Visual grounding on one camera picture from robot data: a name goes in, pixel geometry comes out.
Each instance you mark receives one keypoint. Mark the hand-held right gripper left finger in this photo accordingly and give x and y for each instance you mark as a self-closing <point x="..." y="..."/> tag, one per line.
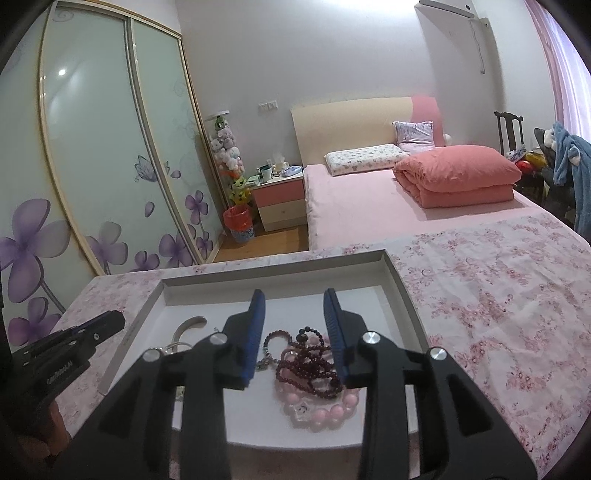
<point x="256" y="323"/>

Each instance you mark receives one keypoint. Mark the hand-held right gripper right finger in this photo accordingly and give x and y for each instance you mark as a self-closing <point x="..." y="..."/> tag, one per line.
<point x="333" y="323"/>

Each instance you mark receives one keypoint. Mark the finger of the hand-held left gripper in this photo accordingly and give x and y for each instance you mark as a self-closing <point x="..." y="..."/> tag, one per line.
<point x="101" y="325"/>

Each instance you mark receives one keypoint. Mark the grey cardboard tray box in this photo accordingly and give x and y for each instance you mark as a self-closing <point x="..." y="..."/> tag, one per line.
<point x="295" y="281"/>

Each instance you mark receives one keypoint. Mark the thin silver bangle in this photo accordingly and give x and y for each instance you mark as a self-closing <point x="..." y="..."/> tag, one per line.
<point x="178" y="346"/>

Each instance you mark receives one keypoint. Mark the person's left hand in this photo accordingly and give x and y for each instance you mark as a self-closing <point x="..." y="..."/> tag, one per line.
<point x="53" y="422"/>

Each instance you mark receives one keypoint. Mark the red waste bin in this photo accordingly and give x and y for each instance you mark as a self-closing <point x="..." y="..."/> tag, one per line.
<point x="238" y="221"/>

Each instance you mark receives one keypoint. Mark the pink bed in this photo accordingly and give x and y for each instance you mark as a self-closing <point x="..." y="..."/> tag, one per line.
<point x="351" y="203"/>

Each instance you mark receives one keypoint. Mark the pink and cream nightstand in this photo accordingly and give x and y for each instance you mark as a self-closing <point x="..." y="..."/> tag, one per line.
<point x="277" y="203"/>

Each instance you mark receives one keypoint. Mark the pink floral tablecloth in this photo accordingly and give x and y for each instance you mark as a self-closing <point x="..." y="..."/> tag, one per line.
<point x="485" y="300"/>

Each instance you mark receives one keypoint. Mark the light blue cloth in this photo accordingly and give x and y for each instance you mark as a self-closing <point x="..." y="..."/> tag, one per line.
<point x="292" y="172"/>

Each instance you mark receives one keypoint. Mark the white patterned pillow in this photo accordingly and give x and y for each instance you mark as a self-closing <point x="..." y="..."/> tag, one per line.
<point x="364" y="157"/>

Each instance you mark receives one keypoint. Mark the hanging plush toy stack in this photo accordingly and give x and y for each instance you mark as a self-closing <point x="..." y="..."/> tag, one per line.
<point x="226" y="147"/>

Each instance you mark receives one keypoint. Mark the floral sliding door wardrobe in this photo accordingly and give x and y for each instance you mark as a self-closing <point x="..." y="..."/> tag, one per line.
<point x="92" y="138"/>

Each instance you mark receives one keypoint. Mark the folded pink quilt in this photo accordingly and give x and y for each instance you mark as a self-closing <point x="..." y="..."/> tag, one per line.
<point x="452" y="175"/>

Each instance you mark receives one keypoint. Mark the cream and pink headboard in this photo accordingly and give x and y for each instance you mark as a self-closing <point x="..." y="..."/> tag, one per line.
<point x="341" y="129"/>

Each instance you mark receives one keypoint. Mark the lilac pillow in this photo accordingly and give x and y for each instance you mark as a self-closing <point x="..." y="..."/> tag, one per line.
<point x="415" y="136"/>

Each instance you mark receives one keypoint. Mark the dark wooden chair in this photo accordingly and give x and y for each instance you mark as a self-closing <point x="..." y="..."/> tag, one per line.
<point x="501" y="134"/>

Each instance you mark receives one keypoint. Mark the black chair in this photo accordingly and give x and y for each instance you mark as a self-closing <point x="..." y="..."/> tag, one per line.
<point x="554" y="198"/>

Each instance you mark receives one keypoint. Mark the colourful toy pile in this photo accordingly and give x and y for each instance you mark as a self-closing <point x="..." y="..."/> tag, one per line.
<point x="531" y="160"/>

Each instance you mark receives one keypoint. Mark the white plush toy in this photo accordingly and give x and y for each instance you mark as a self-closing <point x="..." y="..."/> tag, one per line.
<point x="549" y="137"/>

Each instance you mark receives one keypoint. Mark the blue fleece robe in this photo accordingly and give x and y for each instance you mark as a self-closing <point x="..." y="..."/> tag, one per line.
<point x="577" y="175"/>

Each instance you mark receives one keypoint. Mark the white air conditioner pipe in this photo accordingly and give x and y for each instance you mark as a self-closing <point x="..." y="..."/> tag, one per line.
<point x="480" y="46"/>

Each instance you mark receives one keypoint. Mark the white air conditioner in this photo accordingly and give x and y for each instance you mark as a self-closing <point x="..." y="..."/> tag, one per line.
<point x="448" y="7"/>

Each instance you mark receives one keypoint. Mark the pink curtain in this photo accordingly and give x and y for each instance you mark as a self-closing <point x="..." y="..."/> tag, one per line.
<point x="563" y="69"/>

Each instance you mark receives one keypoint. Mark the white wall switch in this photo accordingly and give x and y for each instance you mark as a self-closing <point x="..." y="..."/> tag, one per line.
<point x="268" y="105"/>

